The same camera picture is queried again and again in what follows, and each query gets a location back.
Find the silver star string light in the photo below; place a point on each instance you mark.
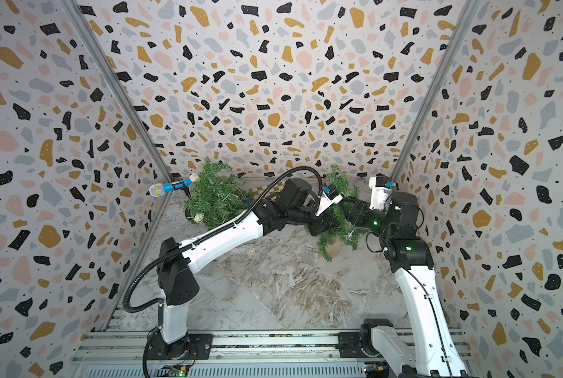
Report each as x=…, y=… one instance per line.
x=346, y=233

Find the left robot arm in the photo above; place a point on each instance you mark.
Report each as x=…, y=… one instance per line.
x=295, y=204

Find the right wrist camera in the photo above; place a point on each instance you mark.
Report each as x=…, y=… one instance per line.
x=382, y=188

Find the green christmas tree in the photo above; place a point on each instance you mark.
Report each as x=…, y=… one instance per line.
x=216, y=197
x=339, y=179

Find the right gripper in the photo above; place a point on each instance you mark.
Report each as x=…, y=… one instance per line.
x=358, y=206

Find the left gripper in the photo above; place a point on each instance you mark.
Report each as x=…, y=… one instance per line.
x=325, y=220

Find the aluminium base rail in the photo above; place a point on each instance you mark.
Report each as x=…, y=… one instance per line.
x=271, y=353

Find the wooden chessboard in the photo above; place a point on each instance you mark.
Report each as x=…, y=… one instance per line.
x=256, y=192

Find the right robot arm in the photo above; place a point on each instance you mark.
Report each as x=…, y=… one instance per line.
x=395, y=223

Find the blue toy microphone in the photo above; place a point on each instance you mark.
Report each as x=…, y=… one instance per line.
x=159, y=190

